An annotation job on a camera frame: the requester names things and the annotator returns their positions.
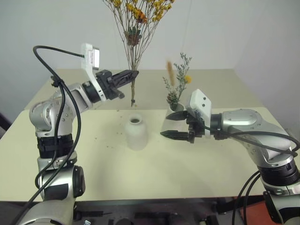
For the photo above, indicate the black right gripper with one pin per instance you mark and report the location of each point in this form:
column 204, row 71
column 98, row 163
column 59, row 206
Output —
column 196, row 127

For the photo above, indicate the tall yellow dried flower bouquet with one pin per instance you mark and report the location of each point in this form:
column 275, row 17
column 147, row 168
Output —
column 134, row 42

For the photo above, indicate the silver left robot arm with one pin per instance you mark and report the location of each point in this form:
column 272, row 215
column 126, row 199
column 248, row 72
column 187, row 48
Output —
column 50, row 117

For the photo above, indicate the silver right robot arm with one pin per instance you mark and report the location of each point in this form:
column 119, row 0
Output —
column 243, row 122

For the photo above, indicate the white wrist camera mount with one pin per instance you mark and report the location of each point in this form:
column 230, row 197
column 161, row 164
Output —
column 200, row 103
column 90, row 59

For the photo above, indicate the white ceramic vase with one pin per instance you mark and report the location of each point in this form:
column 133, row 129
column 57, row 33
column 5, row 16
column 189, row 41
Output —
column 174, row 125
column 136, row 133

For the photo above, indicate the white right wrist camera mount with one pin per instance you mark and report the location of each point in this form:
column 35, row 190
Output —
column 200, row 103

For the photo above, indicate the small green dried flower bouquet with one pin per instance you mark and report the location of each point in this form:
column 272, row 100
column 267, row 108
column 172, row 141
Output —
column 179, row 77

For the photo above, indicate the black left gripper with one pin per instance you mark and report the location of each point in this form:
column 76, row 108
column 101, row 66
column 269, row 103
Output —
column 106, row 82

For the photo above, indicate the dark frame under table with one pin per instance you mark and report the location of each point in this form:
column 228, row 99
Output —
column 152, row 213

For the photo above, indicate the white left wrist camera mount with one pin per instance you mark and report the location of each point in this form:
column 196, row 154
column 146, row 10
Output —
column 90, row 59

